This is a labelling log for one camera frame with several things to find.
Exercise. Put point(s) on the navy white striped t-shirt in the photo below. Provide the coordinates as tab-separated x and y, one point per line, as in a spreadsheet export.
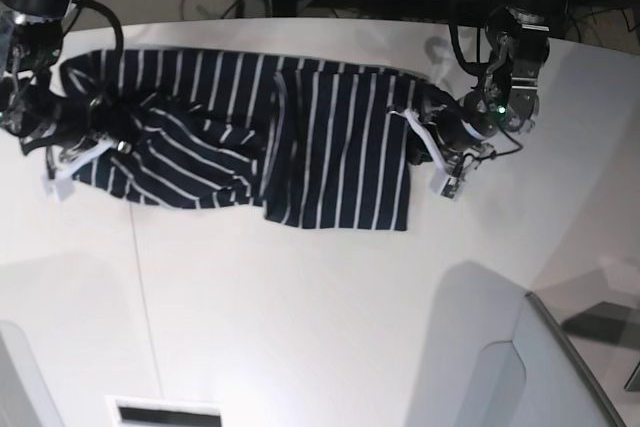
315	144

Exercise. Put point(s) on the grey robot base cover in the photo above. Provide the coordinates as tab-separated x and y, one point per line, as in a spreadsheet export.
494	356
25	397

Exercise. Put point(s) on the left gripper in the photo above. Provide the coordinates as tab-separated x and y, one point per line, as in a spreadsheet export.
452	133

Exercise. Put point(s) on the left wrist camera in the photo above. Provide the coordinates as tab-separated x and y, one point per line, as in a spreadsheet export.
451	187

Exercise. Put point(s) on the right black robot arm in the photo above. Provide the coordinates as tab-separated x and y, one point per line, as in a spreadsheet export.
32	36

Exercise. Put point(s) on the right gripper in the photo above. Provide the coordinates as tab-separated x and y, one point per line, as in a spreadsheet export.
67	124

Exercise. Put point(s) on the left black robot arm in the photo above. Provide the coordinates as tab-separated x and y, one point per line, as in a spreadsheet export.
518	33

